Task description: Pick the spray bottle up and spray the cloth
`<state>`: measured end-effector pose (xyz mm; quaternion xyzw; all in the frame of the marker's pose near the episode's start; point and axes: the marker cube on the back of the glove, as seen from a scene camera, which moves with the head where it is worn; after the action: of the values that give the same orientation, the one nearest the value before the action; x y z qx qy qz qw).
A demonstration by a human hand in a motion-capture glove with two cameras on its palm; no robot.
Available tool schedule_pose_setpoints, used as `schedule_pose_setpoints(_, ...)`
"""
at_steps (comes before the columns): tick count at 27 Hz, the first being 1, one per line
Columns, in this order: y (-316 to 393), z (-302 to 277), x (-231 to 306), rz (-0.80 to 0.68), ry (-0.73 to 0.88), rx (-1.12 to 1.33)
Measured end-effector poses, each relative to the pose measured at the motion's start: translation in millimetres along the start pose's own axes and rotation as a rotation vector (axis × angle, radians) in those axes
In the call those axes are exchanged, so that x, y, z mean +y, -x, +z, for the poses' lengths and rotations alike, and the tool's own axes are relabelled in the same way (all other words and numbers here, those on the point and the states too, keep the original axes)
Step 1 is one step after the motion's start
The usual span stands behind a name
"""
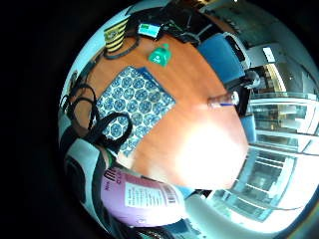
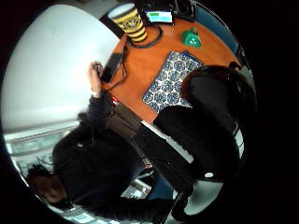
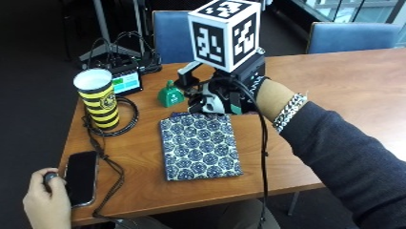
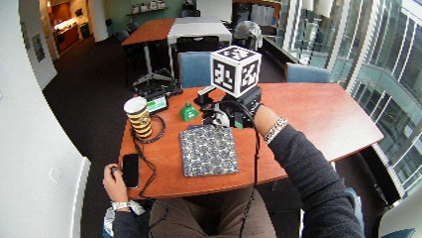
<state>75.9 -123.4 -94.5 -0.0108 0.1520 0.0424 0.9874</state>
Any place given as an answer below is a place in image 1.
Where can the clear plastic cup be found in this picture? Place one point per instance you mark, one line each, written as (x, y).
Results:
(223, 100)

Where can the purple bottle with white label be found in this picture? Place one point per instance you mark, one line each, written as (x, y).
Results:
(143, 200)

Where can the blue straw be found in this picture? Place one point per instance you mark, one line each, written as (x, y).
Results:
(227, 104)

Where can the blue patterned placemat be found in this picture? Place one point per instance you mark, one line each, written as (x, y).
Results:
(136, 103)

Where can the green plastic bottle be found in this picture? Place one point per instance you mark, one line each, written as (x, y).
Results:
(160, 55)

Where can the black equipment on table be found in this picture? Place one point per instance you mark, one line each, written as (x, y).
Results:
(177, 20)

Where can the yellow black striped bag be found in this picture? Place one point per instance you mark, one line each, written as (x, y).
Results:
(115, 36)

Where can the blue office chair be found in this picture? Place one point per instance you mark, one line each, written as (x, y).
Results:
(222, 59)
(250, 128)

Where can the small device with lit screen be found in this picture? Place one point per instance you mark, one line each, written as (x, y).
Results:
(149, 30)

